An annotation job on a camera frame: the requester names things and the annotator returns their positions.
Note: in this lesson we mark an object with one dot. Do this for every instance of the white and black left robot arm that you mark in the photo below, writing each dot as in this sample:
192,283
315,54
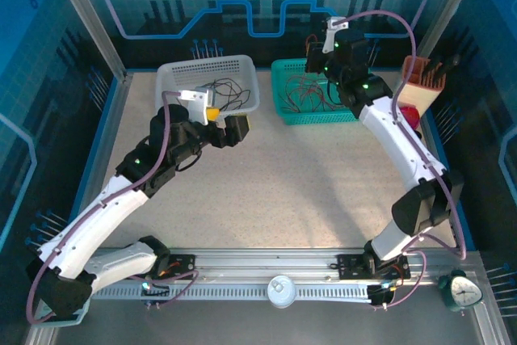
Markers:
93,224

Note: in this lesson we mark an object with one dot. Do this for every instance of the green alarm clock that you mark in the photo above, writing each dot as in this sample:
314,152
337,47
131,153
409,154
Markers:
464,292

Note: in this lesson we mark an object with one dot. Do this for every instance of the small black electronics box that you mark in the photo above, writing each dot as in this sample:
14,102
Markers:
155,292
379,294

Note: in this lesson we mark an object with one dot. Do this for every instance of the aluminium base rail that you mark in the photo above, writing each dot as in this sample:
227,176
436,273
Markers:
262,262

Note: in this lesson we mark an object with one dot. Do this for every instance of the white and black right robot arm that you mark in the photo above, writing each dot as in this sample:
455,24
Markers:
404,147

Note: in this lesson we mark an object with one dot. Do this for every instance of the teal plastic basket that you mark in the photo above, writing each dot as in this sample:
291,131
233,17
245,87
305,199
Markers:
307,119

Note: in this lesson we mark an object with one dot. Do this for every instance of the beige knife holder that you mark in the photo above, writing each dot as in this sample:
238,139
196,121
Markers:
420,94

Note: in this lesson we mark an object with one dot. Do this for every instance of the white plastic basket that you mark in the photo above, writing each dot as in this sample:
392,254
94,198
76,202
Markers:
182,74

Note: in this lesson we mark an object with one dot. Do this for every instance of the pink lidded cup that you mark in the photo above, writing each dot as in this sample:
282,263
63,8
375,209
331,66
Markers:
412,115

